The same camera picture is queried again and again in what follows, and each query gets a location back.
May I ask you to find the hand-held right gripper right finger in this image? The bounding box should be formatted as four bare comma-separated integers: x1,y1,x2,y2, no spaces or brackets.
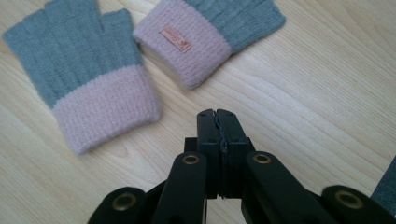
217,108,256,200

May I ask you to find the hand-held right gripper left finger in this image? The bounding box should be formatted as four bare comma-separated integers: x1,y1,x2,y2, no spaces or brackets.
184,108,223,200

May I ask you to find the grey pink fingerless glove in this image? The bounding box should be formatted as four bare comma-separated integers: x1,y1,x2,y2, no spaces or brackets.
1,0,163,157

